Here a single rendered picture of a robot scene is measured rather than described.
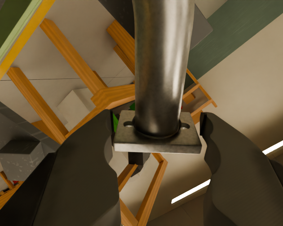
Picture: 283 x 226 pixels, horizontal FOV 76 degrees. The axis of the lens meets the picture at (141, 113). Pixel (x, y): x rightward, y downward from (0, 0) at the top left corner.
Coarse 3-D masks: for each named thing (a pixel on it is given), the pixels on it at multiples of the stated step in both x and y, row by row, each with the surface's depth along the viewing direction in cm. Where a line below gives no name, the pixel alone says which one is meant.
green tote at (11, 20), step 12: (12, 0) 23; (24, 0) 23; (36, 0) 23; (0, 12) 24; (12, 12) 24; (24, 12) 23; (0, 24) 24; (12, 24) 24; (24, 24) 24; (0, 36) 25; (12, 36) 25; (0, 48) 25; (0, 60) 27
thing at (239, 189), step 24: (216, 120) 10; (216, 144) 9; (240, 144) 9; (216, 168) 8; (240, 168) 7; (264, 168) 7; (216, 192) 6; (240, 192) 6; (264, 192) 6; (216, 216) 6; (240, 216) 6; (264, 216) 6
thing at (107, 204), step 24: (96, 120) 10; (72, 144) 8; (96, 144) 8; (72, 168) 7; (96, 168) 7; (48, 192) 6; (72, 192) 6; (96, 192) 6; (48, 216) 6; (72, 216) 6; (96, 216) 6; (120, 216) 7
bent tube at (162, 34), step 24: (144, 0) 8; (168, 0) 8; (192, 0) 8; (144, 24) 8; (168, 24) 8; (192, 24) 9; (144, 48) 9; (168, 48) 9; (144, 72) 10; (168, 72) 9; (144, 96) 10; (168, 96) 10; (120, 120) 13; (144, 120) 11; (168, 120) 11; (192, 120) 13; (120, 144) 11; (144, 144) 11; (168, 144) 11; (192, 144) 11
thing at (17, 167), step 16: (0, 112) 17; (0, 128) 17; (16, 128) 17; (32, 128) 18; (0, 144) 18; (16, 144) 17; (32, 144) 17; (48, 144) 18; (0, 160) 16; (16, 160) 16; (32, 160) 17; (16, 176) 17
